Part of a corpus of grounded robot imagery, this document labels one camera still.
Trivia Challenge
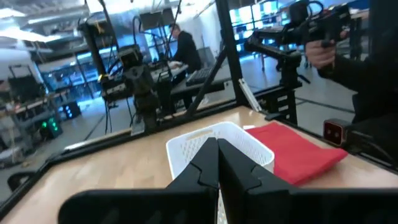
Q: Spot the person's hand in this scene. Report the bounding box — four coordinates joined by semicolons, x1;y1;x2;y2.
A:
305;39;337;70

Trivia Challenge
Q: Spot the silver metal bracket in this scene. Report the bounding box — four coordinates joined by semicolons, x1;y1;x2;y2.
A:
238;78;263;113

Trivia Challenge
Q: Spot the black keyboard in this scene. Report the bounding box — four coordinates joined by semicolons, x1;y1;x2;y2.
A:
185;66;216;88

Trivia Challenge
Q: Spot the dark monitor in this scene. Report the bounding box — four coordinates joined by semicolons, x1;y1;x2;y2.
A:
139;8;175;31

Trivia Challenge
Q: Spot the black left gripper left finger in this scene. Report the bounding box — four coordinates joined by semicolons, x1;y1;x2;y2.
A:
167;136;220;190

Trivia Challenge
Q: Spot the black upright frame post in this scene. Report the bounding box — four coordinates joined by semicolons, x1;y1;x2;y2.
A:
215;0;247;106

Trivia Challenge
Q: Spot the small black camera box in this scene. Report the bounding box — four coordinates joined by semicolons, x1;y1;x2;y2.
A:
322;118;353;147

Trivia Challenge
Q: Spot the person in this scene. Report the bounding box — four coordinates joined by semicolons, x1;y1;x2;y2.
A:
169;23;203;75
317;0;398;125

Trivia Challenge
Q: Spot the device with green lights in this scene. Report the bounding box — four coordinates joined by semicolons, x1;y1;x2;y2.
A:
38;116;63;139

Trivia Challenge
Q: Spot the black diagonal frame strut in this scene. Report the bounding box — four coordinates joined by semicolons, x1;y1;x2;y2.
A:
185;49;228;116

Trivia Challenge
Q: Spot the red folded cloth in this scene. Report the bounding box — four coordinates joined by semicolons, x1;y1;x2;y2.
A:
245;121;349;187

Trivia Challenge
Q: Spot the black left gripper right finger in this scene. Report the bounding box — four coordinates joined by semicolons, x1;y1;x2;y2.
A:
218;138;295;196

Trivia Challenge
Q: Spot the white perforated plastic basket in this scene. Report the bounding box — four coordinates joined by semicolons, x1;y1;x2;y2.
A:
165;121;275;224

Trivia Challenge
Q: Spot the grey desk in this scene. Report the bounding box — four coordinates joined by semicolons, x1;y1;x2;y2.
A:
149;63;233;96

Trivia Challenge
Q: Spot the device with blue lights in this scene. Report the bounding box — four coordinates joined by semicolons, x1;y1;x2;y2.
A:
62;101;82;120

